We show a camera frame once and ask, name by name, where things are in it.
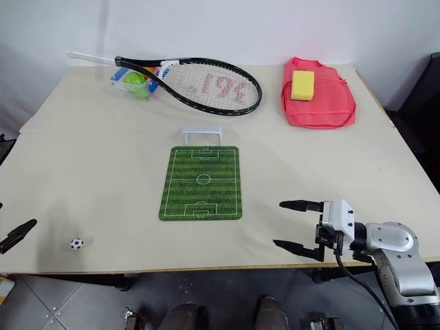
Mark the clear plastic ball container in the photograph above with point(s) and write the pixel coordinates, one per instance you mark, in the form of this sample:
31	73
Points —
118	75

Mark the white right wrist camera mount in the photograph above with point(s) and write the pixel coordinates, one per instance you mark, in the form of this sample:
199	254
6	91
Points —
338	214

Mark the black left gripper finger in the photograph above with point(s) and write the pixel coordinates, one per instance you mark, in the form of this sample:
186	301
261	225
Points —
17	234

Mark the small white goal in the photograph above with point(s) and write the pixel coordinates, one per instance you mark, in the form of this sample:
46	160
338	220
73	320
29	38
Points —
203	130

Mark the black white tennis racket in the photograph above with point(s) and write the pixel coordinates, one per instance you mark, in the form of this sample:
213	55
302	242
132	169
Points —
213	86

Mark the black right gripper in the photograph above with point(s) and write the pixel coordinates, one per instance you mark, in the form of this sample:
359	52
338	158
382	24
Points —
326	239

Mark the orange ball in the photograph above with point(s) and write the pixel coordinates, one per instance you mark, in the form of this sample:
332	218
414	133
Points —
151	71

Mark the dark rounded shape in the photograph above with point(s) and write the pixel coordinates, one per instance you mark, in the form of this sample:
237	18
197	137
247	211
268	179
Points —
187	318
271	314

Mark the pink fabric bag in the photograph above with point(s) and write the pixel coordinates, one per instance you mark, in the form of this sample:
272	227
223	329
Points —
319	106

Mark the beige table cover cloth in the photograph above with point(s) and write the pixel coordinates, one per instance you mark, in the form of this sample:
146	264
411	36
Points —
103	172

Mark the green tennis ball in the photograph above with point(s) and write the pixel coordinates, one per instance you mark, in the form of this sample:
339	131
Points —
134	79

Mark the green soccer field mat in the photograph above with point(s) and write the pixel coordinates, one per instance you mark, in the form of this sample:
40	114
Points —
201	184

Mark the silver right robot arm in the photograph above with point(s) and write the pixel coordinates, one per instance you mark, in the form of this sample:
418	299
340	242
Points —
395	247

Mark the small soccer ball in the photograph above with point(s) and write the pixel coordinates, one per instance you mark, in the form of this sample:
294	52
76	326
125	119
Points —
77	244

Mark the yellow white object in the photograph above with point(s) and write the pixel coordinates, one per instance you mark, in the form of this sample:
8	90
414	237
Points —
5	288

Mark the yellow sponge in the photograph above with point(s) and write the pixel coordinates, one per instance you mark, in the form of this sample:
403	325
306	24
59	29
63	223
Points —
302	85

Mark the metal caster bracket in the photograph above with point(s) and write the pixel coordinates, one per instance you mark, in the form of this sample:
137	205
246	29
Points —
326	323
132	319

